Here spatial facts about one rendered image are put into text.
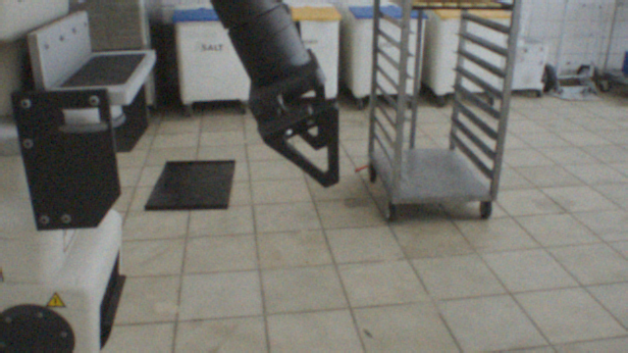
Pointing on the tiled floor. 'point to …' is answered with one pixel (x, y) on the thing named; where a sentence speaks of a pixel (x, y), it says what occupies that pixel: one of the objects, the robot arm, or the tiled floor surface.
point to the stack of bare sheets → (192, 186)
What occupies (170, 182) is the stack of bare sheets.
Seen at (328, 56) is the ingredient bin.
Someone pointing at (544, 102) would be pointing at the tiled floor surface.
